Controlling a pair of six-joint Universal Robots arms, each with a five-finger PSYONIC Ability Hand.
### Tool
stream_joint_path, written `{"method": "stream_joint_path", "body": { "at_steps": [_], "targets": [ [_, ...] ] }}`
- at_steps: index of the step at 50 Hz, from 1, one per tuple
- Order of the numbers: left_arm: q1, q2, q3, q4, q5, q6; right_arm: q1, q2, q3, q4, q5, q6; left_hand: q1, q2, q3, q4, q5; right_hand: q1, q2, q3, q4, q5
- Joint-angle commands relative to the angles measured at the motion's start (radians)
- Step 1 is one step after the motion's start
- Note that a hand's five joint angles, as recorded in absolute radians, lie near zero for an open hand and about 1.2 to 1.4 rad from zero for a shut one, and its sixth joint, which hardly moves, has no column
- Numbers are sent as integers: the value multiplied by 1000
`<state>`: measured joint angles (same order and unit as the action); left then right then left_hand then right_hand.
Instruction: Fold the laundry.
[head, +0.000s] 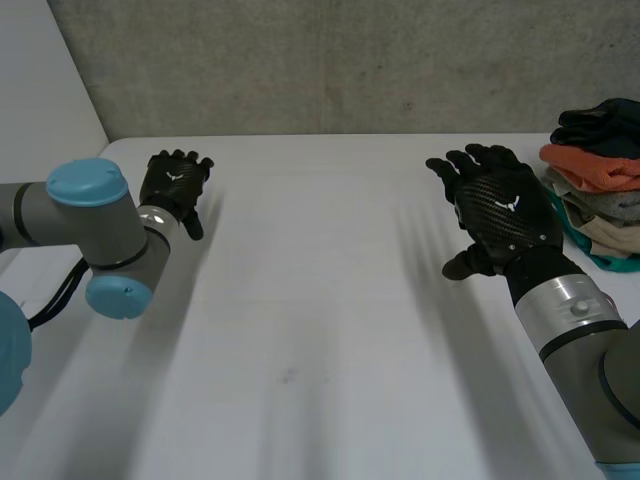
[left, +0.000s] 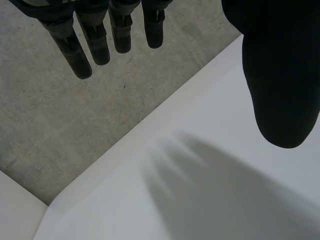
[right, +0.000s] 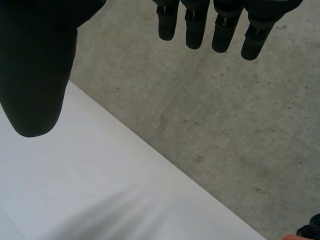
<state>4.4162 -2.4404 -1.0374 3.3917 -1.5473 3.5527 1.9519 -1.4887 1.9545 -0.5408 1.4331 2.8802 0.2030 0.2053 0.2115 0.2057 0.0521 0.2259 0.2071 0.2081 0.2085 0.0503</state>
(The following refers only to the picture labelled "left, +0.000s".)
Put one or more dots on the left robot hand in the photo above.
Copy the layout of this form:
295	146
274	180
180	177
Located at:
280	75

